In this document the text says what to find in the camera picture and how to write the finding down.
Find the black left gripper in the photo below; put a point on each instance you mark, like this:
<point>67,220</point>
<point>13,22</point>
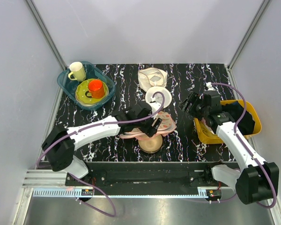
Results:
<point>151,130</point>

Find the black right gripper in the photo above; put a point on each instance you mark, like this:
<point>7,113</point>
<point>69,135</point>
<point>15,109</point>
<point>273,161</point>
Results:
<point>194,99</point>

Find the pink floral mesh laundry bag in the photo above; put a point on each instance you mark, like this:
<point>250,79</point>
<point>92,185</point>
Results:
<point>167,126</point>

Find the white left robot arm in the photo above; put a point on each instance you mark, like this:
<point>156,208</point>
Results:
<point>61,143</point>

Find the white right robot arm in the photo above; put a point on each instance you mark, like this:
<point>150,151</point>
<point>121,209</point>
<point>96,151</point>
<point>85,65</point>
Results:
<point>257,180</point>

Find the round white mesh laundry bag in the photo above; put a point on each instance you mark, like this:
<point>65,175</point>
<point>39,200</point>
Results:
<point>158,93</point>

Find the cream mesh laundry bag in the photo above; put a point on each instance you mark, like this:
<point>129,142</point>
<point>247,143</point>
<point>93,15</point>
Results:
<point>151,77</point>

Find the beige bowl with brown rim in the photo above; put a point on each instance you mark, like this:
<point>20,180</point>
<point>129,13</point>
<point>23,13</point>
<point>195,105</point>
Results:
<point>151,145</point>

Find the pink garment in basket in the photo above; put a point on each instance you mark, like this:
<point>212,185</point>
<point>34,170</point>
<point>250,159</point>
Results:
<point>207,123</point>

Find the yellow plastic basket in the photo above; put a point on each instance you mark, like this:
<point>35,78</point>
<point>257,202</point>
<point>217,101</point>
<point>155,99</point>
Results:
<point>207,137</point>

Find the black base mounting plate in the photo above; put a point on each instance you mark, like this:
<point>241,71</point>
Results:
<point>103,174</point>

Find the orange mug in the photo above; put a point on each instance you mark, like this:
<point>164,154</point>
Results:
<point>95,89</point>

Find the black clothes in basket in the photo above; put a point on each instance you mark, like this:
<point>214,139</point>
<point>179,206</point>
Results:
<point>247,124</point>

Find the green dotted plate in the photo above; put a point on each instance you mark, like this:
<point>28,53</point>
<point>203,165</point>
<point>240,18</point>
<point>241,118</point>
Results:
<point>81,90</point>

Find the pale yellow mug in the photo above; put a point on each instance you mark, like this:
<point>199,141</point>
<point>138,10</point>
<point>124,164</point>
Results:
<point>77,72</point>

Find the teal plastic tub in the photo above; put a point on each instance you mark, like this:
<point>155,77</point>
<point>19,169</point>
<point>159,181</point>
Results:
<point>69,87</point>

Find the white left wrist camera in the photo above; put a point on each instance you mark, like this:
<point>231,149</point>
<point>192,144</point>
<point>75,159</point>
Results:
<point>155,107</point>

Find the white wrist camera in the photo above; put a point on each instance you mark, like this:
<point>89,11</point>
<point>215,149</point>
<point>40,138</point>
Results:
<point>209,86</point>
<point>155,107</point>

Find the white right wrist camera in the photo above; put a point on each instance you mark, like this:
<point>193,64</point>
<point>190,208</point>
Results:
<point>209,86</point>

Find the aluminium frame rail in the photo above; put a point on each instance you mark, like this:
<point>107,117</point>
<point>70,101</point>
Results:
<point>42,26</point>

